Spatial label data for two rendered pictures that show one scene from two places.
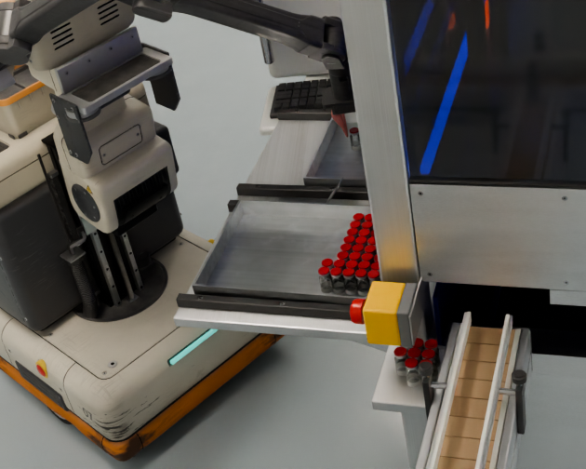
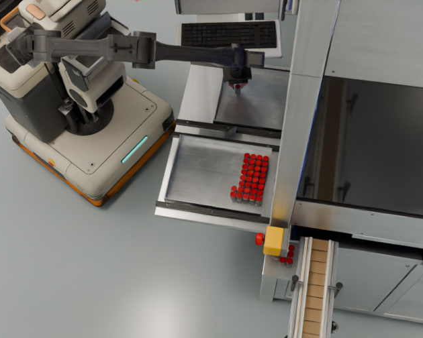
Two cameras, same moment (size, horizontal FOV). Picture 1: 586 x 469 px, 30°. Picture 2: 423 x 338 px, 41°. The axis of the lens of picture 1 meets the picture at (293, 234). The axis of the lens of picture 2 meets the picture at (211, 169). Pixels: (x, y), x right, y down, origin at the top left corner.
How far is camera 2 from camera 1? 93 cm
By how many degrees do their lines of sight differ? 27
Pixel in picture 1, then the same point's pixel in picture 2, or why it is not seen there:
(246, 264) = (187, 178)
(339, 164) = (229, 104)
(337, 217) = (232, 147)
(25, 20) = (59, 52)
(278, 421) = not seen: hidden behind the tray
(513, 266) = (338, 227)
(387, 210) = (280, 206)
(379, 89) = (291, 175)
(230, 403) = (149, 168)
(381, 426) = not seen: hidden behind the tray
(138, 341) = (103, 150)
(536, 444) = not seen: hidden behind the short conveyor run
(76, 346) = (70, 151)
